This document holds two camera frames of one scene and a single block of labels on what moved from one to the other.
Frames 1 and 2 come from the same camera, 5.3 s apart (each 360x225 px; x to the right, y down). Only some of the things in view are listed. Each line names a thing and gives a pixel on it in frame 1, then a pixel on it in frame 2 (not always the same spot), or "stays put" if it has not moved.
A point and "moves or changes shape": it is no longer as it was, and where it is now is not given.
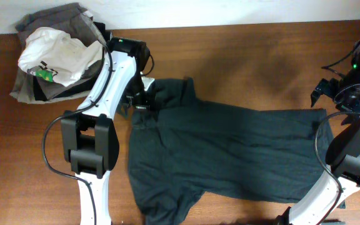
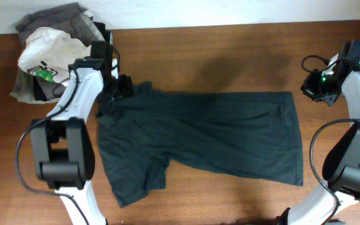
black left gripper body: (135, 102) -> (124, 86)
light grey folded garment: (24, 90) stays put
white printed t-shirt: (49, 55) stays put
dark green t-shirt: (180, 147) moves or changes shape
